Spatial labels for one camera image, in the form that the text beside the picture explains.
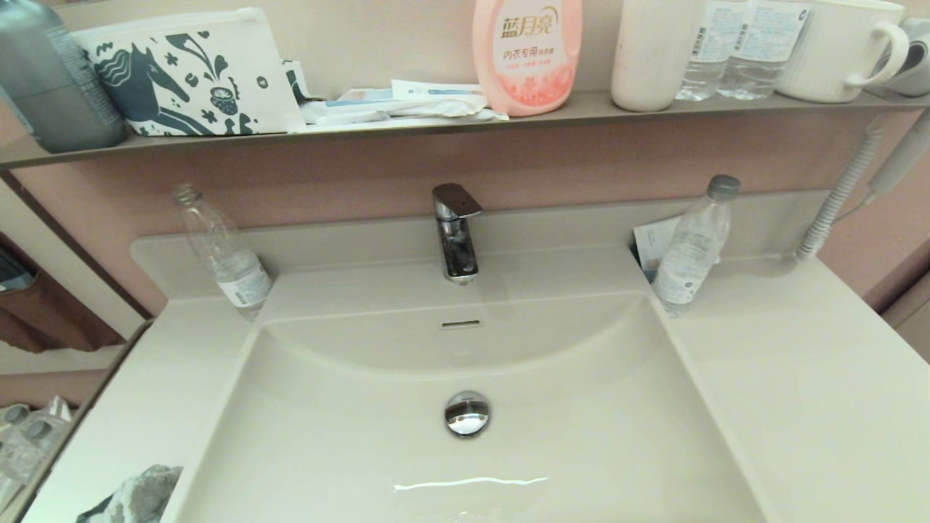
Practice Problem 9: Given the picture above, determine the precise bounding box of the chrome faucet lever handle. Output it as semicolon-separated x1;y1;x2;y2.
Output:
432;183;484;220

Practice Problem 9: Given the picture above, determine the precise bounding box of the grey fluffy cleaning cloth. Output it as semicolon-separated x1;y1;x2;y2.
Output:
75;465;184;523

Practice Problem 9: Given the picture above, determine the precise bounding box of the chrome faucet body spout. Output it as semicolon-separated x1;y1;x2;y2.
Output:
436;214;480;285

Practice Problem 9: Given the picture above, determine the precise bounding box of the white ceramic sink basin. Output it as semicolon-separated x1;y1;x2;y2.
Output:
22;190;930;523

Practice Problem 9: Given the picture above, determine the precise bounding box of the chrome drain stopper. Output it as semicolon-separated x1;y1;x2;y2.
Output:
444;391;492;439

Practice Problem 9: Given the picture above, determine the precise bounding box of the white toothbrush packet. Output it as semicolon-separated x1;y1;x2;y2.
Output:
391;78;486;100

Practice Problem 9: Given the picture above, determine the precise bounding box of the white paper card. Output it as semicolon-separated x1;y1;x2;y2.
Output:
633;215;685;284

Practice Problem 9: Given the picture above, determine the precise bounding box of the white blue sachet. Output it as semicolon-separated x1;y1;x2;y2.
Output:
336;87;397;107

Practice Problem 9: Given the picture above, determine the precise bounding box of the pink detergent bottle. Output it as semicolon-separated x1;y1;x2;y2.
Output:
472;0;583;117

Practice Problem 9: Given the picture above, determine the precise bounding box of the clear bottle grey cap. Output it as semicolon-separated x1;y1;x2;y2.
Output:
651;174;742;317

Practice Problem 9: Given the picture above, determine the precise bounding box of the clear capless water bottle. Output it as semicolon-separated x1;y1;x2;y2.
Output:
171;182;273;322

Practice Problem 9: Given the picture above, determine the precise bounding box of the small white patterned pouch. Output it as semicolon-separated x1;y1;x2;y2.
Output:
280;58;312;102

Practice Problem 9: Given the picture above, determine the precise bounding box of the beige tumbler cup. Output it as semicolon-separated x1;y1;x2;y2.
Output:
610;0;709;113

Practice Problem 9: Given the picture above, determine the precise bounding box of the clear labelled water bottle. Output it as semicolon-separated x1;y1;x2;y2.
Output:
718;0;811;100
676;0;756;102

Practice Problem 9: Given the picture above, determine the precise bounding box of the white horse print pouch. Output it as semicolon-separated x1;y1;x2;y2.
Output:
69;7;306;137

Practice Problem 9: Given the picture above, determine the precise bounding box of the white ribbed mug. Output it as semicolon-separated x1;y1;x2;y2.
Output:
776;0;911;103

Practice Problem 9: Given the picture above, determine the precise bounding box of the dark grey bottle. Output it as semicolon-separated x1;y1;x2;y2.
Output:
0;0;129;154

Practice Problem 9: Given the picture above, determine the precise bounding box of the grey wall shelf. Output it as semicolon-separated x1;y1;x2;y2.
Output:
0;89;930;171

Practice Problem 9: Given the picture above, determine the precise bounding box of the white coiled cord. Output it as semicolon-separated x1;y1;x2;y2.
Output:
796;120;887;262

